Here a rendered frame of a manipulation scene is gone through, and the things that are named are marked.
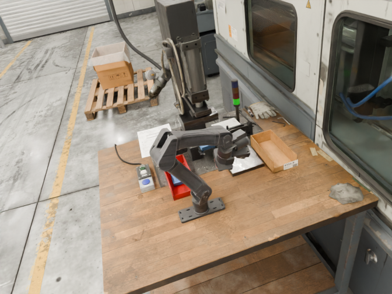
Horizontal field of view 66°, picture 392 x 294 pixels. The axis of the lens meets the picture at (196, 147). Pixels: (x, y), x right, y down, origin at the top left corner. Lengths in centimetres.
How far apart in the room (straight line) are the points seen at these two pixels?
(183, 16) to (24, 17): 969
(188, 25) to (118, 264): 103
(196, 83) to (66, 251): 183
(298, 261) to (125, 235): 108
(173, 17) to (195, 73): 25
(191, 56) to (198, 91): 17
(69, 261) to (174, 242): 151
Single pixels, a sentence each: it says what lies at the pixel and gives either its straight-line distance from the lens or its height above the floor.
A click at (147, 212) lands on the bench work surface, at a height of 90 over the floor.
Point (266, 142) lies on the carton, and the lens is 168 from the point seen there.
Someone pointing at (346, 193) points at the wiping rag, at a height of 93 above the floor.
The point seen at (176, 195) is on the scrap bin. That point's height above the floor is 93.
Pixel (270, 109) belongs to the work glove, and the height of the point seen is 92.
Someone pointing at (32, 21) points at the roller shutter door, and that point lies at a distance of 1092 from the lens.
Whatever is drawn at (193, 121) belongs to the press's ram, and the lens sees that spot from 148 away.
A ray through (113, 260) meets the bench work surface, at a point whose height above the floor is 90.
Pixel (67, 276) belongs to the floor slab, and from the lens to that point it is 258.
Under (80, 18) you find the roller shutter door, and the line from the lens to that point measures 1068.
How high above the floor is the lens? 188
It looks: 35 degrees down
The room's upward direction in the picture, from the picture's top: 11 degrees counter-clockwise
